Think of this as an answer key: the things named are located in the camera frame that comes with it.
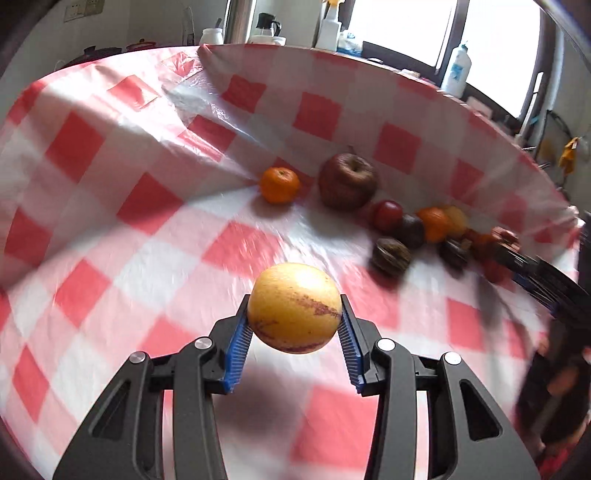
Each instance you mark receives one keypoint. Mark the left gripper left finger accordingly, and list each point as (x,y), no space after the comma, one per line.
(121,435)

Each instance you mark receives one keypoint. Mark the dark red apple with stem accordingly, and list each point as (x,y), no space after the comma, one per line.
(347,181)

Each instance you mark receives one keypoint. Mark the wall power socket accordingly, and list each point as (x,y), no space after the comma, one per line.
(78,9)

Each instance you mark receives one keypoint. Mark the yellow striped pepino melon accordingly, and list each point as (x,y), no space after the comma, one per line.
(458,221)

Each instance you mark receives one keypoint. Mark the red small pot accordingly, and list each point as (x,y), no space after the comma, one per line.
(140,45)

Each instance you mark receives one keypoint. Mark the dark red round tomato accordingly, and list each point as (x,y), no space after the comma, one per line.
(386,216)

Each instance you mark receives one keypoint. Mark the stainless steel thermos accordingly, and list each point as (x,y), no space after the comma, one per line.
(238,21)

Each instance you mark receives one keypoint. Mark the small yellow striped melon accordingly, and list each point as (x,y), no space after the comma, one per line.
(294,308)

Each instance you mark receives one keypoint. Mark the dark clay pot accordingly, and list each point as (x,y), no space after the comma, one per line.
(91,53)

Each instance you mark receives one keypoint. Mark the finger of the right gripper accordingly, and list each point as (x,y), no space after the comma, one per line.
(530,268)

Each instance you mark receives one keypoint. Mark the white jar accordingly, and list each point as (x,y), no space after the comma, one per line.
(212,36)

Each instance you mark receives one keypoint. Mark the white detergent bottle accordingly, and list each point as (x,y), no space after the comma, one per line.
(455,78)

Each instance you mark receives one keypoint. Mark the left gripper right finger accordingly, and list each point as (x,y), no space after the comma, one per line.
(470,435)

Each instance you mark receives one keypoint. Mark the small orange mandarin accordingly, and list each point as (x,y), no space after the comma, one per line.
(279,186)

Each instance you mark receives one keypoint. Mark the dark water chestnut sprouted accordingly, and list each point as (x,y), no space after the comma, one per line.
(455,253)

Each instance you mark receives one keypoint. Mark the yellow cloth hanging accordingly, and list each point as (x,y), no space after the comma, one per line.
(567,160)

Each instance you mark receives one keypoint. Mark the red white checkered tablecloth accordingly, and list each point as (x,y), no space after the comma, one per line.
(131,217)

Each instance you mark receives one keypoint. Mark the dark water chestnut rough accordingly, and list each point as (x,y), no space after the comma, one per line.
(391,256)

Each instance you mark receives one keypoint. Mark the red oval tomato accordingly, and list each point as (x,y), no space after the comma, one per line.
(494,272)

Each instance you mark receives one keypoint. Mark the black kettle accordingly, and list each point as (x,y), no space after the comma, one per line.
(267,24)

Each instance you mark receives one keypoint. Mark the white spray bottle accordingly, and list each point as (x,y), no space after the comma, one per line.
(330,27)

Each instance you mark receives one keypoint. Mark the dark water chestnut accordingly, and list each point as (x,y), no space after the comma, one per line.
(410,231)

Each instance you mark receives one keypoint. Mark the large orange mandarin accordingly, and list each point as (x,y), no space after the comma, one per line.
(436,224)

